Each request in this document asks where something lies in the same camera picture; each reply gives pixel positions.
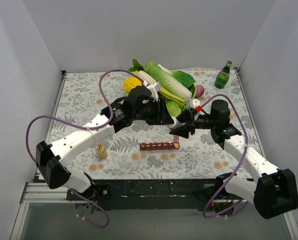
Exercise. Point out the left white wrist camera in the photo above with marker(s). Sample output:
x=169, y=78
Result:
x=154, y=89

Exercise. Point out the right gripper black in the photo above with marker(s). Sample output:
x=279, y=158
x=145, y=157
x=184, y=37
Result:
x=192, y=122

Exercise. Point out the floral tablecloth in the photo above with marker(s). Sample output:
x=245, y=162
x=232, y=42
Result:
x=198, y=157

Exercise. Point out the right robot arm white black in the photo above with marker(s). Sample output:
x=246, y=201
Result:
x=272, y=191

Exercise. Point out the green glass bottle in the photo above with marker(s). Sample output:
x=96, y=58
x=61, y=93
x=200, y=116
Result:
x=223, y=76

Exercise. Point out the red weekly pill organizer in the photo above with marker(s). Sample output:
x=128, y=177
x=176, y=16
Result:
x=160, y=145

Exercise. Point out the small amber pill jar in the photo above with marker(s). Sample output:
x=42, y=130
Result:
x=101, y=151

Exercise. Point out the white pill bottle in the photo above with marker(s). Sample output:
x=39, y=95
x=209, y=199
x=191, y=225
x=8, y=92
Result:
x=176, y=124

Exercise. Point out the purple red onion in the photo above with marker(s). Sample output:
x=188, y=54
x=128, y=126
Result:
x=199, y=91

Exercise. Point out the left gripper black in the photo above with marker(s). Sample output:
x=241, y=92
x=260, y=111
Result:
x=161, y=113

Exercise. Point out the white celery stalk bunch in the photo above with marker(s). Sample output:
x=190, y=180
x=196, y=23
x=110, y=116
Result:
x=139, y=69

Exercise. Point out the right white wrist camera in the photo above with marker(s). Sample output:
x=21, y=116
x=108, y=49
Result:
x=193, y=105

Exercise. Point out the yellow napa cabbage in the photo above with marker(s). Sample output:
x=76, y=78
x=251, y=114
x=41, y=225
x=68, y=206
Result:
x=130, y=83

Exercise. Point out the small round green cabbage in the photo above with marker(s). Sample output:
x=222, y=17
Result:
x=174, y=108

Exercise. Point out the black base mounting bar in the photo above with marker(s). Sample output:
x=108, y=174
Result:
x=150, y=194

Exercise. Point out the green bok choy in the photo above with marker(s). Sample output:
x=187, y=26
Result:
x=184, y=78

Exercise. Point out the green napa cabbage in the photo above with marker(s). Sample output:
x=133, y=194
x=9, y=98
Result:
x=167, y=81

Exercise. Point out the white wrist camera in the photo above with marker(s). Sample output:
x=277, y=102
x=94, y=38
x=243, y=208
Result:
x=154, y=89
x=193, y=105

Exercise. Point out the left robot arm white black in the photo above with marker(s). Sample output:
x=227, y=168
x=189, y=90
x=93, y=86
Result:
x=53, y=160

